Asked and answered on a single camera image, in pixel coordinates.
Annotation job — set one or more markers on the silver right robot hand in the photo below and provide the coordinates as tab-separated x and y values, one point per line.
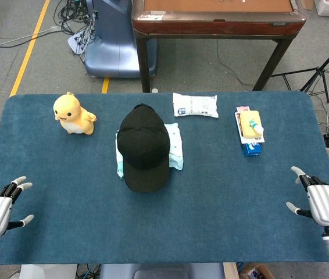
327	203

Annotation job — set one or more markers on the black baseball cap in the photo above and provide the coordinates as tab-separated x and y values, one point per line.
142	145

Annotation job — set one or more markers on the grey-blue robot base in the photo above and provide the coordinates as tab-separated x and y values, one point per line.
161	271

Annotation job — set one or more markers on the yellow plush dinosaur toy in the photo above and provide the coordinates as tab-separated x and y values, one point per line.
75	119

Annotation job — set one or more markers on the blue cardboard box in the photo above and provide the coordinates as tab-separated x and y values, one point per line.
251	150

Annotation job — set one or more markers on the brown cardboard box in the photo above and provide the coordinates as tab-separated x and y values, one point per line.
256	271

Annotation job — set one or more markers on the small white green-labelled bottle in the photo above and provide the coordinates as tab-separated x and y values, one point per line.
257	128

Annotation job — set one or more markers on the yellow sponge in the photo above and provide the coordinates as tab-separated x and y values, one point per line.
246	123

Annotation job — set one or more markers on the blue felt table cover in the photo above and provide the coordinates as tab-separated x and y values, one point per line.
211	189

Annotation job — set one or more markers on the pink small packet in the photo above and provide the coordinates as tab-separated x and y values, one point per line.
243	109

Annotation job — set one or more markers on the black tripod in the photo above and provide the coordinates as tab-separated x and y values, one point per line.
317	72

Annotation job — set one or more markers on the green wet wipes pack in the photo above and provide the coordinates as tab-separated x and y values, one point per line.
119	170

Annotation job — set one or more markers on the light blue wet wipes pack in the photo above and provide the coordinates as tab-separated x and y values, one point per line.
176	145

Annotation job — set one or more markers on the white printed tissue packet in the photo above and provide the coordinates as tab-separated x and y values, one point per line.
196	105

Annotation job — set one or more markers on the white adapter board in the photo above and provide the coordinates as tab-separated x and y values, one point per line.
78	42

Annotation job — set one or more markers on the blue-grey machine base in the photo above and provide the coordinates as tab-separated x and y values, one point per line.
112	46

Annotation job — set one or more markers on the brown mahjong table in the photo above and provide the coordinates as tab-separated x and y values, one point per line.
211	27

